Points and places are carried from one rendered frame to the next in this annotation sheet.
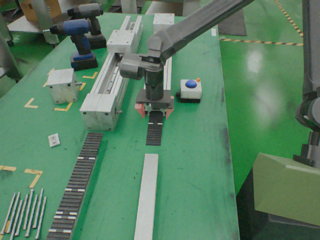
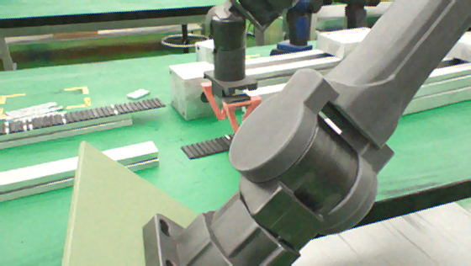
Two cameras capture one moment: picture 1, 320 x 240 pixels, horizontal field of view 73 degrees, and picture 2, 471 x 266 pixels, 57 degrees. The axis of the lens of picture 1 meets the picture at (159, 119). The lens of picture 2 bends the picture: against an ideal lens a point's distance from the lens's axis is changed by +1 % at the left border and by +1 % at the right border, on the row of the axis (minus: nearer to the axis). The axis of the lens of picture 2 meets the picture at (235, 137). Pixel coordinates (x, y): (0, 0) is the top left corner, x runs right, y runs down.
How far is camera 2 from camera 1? 0.68 m
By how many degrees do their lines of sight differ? 51
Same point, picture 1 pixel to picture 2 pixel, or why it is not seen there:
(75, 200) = (49, 122)
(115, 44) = (327, 37)
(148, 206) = (58, 167)
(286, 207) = not seen: outside the picture
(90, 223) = (31, 151)
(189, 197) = not seen: hidden behind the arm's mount
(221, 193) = not seen: hidden behind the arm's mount
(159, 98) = (221, 77)
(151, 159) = (144, 148)
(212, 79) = (445, 165)
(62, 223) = (17, 126)
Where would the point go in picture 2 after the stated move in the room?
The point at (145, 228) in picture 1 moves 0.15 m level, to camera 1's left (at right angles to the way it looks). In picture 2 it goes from (22, 174) to (13, 137)
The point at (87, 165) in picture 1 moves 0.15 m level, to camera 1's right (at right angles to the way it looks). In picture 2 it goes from (103, 113) to (124, 141)
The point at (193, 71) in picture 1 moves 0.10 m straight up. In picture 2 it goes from (431, 139) to (443, 91)
